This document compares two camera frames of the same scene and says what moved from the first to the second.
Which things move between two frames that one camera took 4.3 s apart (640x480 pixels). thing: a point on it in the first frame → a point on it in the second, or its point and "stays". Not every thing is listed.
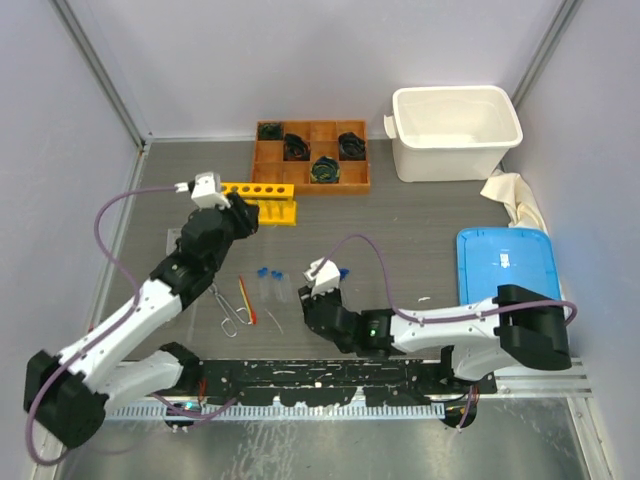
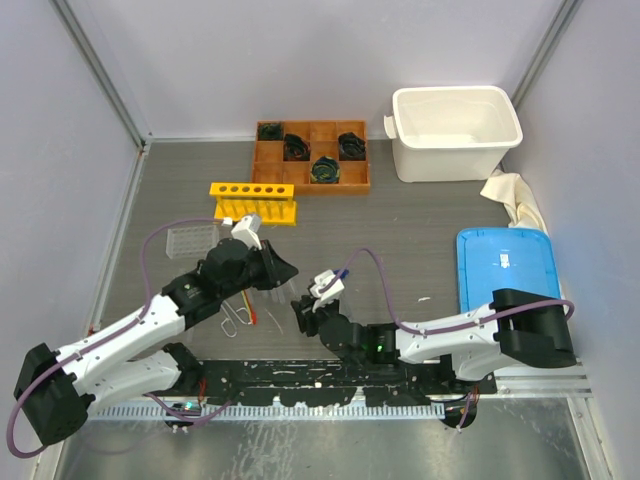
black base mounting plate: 378,380 stays
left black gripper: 244,216 → 276,270
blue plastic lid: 491,256 stays
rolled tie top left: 270,131 stays
